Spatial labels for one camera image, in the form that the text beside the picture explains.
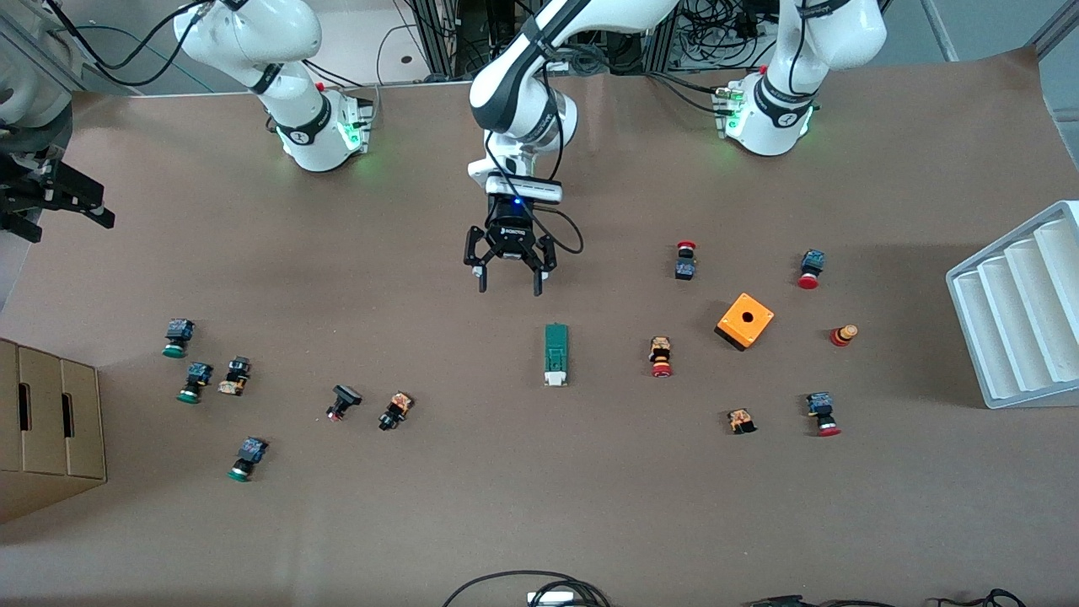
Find black square push button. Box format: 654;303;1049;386
325;384;363;422

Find black looping table cable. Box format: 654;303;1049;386
441;571;612;607

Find brown cardboard box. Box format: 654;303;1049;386
0;337;109;525

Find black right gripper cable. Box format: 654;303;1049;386
46;0;220;89

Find green terminal block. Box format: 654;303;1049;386
542;323;572;389

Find green mushroom push button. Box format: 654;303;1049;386
226;436;270;483
175;362;214;405
162;318;196;359

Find black cable with connector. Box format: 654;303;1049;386
746;594;899;607

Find black round button orange block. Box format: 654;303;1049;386
377;390;416;432

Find aluminium profile bar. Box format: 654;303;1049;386
1027;0;1079;58
921;0;959;62

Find white stepped tray rack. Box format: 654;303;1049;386
946;200;1079;411

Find aluminium equipment rack with cables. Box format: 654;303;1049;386
405;0;760;81

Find thin black tangled cable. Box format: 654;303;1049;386
931;588;1028;607

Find orange button enclosure box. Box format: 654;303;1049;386
714;292;776;352

